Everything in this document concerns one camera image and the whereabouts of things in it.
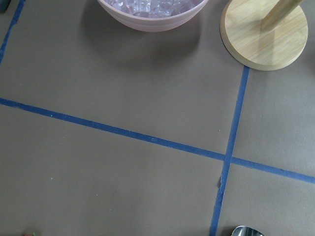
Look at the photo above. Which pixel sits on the clear ice cubes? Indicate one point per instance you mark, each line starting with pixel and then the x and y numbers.
pixel 153 8

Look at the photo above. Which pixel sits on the metal ice scoop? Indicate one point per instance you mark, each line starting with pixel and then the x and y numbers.
pixel 246 231

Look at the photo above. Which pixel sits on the folded grey cloth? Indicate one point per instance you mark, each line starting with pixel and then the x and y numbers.
pixel 4 5

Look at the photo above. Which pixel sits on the pink bowl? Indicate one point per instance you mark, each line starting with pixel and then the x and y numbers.
pixel 152 24

